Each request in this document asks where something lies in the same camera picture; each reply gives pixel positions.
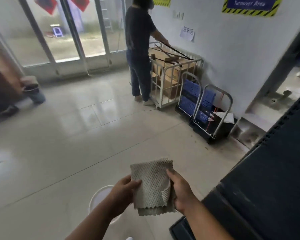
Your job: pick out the person's right thumb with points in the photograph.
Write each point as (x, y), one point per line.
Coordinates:
(172, 175)

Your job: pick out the blue plastic crate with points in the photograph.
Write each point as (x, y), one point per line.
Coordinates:
(197, 99)

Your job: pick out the white metal cage cart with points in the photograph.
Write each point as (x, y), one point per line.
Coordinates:
(165, 77)

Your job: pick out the person's left hand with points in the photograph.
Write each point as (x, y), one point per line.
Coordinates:
(120, 194)

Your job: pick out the red diamond door sticker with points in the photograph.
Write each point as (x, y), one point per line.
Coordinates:
(46, 3)
(80, 2)

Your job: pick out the brown cardboard boxes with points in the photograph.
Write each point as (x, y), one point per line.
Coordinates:
(171, 74)

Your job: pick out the white paper notice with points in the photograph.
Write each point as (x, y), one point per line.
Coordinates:
(187, 34)

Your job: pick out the yellow wall sign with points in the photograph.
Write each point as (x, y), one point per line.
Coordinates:
(162, 1)

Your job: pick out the white round bucket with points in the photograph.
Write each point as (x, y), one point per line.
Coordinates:
(100, 197)

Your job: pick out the person's right hand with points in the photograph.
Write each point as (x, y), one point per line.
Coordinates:
(183, 194)

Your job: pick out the person's left thumb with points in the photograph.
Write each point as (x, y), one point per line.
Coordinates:
(135, 184)

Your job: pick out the beige perforated cloth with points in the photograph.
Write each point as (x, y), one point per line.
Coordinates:
(152, 184)

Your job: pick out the folding platform trolley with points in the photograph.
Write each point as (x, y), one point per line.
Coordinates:
(212, 122)
(190, 97)

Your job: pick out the blue plastic stool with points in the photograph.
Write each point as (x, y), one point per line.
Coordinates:
(57, 31)

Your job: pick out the person's right forearm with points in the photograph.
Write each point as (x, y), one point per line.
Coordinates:
(205, 222)

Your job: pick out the person's left forearm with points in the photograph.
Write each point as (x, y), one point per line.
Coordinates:
(92, 224)

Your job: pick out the dark blue shelf rack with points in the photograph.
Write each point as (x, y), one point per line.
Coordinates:
(265, 182)

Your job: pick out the white wall switch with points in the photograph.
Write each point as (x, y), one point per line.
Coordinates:
(179, 15)

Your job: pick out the glass sliding door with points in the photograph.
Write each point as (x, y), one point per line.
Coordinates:
(65, 34)

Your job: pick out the blue yellow-black bordered sign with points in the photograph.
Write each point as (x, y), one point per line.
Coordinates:
(252, 4)

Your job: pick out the white paper sheet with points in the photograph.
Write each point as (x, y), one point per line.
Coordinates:
(223, 117)

